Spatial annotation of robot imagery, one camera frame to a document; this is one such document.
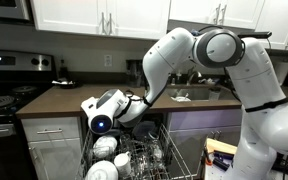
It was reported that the grey robot base table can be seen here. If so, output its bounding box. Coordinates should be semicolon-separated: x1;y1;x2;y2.
200;154;235;180

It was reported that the black coffee maker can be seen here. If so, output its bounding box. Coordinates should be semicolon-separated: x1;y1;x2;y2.
125;59;148;88

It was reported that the black dishwasher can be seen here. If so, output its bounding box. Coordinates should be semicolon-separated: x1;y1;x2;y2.
83;114;168;134

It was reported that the round white plate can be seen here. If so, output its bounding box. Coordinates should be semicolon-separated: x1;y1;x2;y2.
170;93;192;103

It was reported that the dark grey bowl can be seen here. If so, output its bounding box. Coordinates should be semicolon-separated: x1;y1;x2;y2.
132;120;158;141

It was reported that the metal kitchen faucet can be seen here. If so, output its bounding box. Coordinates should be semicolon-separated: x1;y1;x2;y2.
186;68;203;86

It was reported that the stainless steel sink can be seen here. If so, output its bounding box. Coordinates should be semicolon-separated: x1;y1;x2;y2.
165;84;243;102

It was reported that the grey sink base cabinet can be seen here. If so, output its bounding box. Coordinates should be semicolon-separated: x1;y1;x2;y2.
167;109;243;178

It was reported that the white ceramic bowl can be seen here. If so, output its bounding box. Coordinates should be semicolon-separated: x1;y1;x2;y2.
84;160;119;180
92;134;118;158

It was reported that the white upper cabinet door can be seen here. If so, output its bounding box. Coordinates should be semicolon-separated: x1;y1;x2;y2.
106;0;172;42
30;0;108;36
221;0;266;30
258;0;288;50
168;0;222;25

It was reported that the white ceramic mug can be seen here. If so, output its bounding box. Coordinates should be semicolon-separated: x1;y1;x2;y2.
113;151;132;178

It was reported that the dark glass bottle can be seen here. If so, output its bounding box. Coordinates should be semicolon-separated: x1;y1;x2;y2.
58;59;69;81

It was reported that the wooden board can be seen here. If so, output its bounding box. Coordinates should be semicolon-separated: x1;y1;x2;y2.
203;137;239;158

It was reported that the white drawer front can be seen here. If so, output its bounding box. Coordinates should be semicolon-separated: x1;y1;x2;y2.
21;116;82;143

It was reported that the black tool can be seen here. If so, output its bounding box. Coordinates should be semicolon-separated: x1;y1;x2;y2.
212;149;235;172

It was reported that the white base cabinet door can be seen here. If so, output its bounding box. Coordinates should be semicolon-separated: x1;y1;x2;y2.
27;138;84;180

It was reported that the black stove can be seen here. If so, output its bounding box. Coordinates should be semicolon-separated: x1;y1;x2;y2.
0;49;58;180

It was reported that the stainless steel microwave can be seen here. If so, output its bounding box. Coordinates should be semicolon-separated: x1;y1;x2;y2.
0;0;32;23

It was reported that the white wall outlet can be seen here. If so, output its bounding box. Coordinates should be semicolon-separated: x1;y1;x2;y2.
103;54;113;68

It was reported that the wire dishwasher rack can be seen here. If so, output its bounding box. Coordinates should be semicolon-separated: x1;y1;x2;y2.
74;123;195;180

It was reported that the metal cabinet door handle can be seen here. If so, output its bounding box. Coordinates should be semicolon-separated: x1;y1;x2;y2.
107;12;114;36
99;12;106;35

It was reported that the orange handled tool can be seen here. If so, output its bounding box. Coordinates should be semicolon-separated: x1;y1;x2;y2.
202;146;214;167

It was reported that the metal drawer handle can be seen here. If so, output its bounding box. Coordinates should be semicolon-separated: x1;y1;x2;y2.
36;128;64;135

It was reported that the metal base cabinet handle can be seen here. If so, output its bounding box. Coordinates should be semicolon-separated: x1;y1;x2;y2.
29;146;39;162

